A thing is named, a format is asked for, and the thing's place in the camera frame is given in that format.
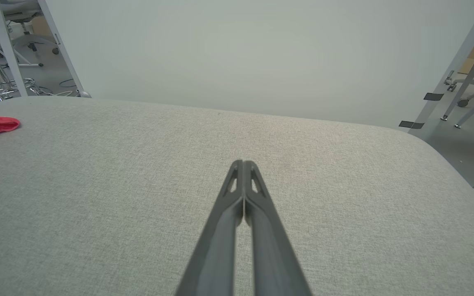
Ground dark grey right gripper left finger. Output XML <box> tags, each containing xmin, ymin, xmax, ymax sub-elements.
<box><xmin>175</xmin><ymin>160</ymin><xmax>244</xmax><ymax>296</ymax></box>

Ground white table legs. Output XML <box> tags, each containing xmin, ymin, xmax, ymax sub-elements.
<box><xmin>441</xmin><ymin>25</ymin><xmax>474</xmax><ymax>129</ymax></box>

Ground grey chair base with casters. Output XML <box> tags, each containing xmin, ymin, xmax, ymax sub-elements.
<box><xmin>444</xmin><ymin>70</ymin><xmax>474</xmax><ymax>108</ymax></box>

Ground white metal frame post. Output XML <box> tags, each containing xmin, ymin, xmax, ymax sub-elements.
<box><xmin>0</xmin><ymin>0</ymin><xmax>28</xmax><ymax>97</ymax></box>

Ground white partition panel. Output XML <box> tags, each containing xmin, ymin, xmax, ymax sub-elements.
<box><xmin>37</xmin><ymin>0</ymin><xmax>474</xmax><ymax>129</ymax></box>

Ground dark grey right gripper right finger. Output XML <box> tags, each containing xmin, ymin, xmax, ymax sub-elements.
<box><xmin>244</xmin><ymin>160</ymin><xmax>314</xmax><ymax>296</ymax></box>

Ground grey metal frame post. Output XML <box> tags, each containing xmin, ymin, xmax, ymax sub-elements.
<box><xmin>400</xmin><ymin>0</ymin><xmax>474</xmax><ymax>140</ymax></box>

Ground white office chair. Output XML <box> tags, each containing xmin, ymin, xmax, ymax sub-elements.
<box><xmin>0</xmin><ymin>0</ymin><xmax>60</xmax><ymax>68</ymax></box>

